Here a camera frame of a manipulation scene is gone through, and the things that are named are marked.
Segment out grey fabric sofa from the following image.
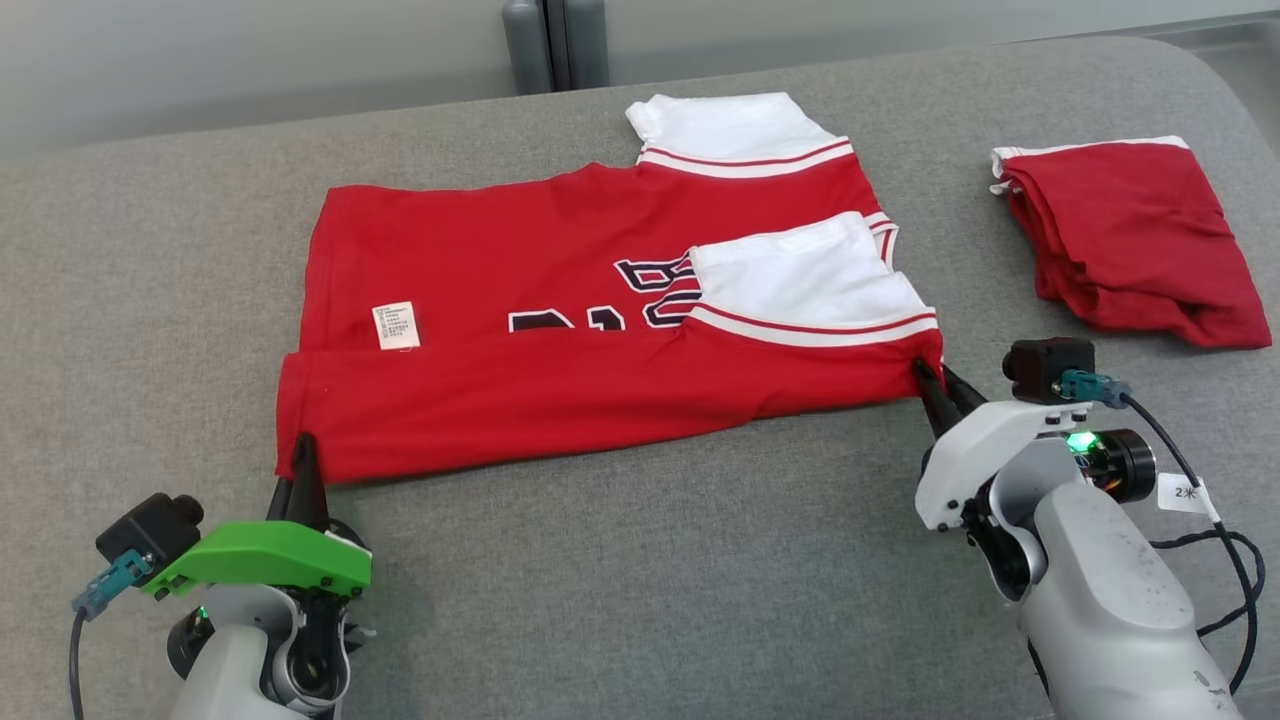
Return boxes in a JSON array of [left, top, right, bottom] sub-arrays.
[[0, 35, 1280, 720]]

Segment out red white-striped Bulls shorts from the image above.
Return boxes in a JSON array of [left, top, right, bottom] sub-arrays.
[[990, 136, 1273, 349]]

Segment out red white-sleeved jersey shirt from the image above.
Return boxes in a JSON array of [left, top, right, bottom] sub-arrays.
[[275, 92, 946, 486]]

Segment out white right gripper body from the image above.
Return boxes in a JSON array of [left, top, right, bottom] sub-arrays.
[[915, 400, 1158, 531]]

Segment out black cable with teal plug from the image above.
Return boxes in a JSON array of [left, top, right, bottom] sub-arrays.
[[1060, 370, 1267, 693], [68, 550, 154, 720]]

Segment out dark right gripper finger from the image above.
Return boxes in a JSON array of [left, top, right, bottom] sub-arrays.
[[912, 358, 961, 441], [940, 365, 991, 416]]

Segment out grey wall rail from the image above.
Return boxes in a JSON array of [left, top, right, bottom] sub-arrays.
[[500, 0, 611, 96]]

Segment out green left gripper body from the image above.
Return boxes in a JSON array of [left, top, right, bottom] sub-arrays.
[[143, 520, 373, 601]]

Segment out white cable label tag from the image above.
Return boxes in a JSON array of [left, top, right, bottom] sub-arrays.
[[1157, 472, 1223, 521]]

